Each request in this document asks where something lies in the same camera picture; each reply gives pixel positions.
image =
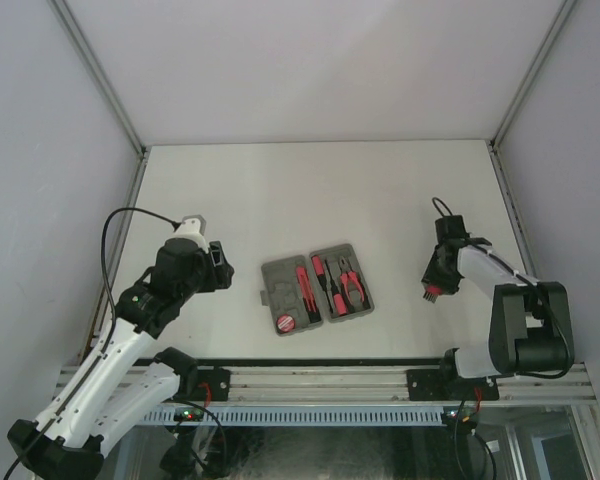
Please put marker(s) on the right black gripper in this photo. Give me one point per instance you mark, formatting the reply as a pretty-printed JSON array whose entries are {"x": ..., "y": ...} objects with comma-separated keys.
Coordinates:
[{"x": 431, "y": 277}]

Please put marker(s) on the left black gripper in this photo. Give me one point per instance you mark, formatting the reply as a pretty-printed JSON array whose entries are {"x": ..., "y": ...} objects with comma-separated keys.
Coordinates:
[{"x": 219, "y": 274}]

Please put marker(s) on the red black bit holder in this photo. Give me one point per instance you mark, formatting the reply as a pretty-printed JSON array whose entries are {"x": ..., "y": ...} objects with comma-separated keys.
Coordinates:
[{"x": 432, "y": 293}]

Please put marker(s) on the black electrical tape roll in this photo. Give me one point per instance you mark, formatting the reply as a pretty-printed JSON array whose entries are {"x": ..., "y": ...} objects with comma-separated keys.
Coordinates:
[{"x": 285, "y": 324}]

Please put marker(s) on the red black pliers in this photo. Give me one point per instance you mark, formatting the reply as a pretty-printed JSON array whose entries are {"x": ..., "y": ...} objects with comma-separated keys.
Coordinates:
[{"x": 350, "y": 282}]

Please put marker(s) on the red-handled screwdriver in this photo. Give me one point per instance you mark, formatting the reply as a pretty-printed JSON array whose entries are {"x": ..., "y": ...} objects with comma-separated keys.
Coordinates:
[
  {"x": 338, "y": 301},
  {"x": 322, "y": 279}
]

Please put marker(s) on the red black utility knife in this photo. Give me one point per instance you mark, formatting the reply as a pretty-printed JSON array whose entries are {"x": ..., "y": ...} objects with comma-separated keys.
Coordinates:
[{"x": 307, "y": 294}]

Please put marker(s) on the grey plastic tool case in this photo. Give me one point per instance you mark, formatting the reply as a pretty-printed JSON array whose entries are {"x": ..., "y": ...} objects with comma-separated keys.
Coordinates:
[{"x": 282, "y": 293}]

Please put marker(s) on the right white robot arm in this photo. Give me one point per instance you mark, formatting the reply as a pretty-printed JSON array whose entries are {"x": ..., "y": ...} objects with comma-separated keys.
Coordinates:
[{"x": 529, "y": 331}]

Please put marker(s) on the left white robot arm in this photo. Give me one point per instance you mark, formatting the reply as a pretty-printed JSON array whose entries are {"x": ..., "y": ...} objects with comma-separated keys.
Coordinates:
[{"x": 71, "y": 438}]

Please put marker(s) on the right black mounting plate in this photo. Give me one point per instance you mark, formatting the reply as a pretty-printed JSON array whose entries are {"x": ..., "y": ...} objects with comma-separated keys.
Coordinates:
[{"x": 450, "y": 384}]

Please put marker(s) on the black mounting plate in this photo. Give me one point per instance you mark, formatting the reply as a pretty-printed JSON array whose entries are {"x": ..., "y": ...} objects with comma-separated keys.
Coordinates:
[
  {"x": 450, "y": 384},
  {"x": 205, "y": 385}
]

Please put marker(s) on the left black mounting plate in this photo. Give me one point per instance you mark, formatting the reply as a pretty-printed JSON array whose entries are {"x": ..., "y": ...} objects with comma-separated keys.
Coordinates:
[{"x": 205, "y": 385}]

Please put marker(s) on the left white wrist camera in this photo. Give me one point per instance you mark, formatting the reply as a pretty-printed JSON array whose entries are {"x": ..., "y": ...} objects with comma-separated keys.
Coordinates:
[{"x": 192, "y": 228}]

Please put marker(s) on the right aluminium frame post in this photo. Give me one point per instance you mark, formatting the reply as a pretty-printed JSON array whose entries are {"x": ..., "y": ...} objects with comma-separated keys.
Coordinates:
[{"x": 521, "y": 96}]

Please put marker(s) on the aluminium frame post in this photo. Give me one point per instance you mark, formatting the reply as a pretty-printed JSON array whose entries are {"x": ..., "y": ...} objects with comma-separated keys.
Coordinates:
[
  {"x": 88, "y": 57},
  {"x": 521, "y": 96}
]

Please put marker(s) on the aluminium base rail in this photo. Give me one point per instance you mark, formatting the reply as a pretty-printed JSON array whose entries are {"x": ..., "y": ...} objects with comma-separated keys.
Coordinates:
[{"x": 317, "y": 385}]

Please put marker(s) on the blue slotted cable duct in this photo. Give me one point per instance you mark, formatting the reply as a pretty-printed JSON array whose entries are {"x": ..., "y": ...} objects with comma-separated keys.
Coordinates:
[{"x": 302, "y": 416}]

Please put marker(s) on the left aluminium frame post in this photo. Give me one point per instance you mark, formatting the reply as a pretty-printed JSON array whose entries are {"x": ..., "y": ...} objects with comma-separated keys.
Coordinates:
[{"x": 88, "y": 57}]

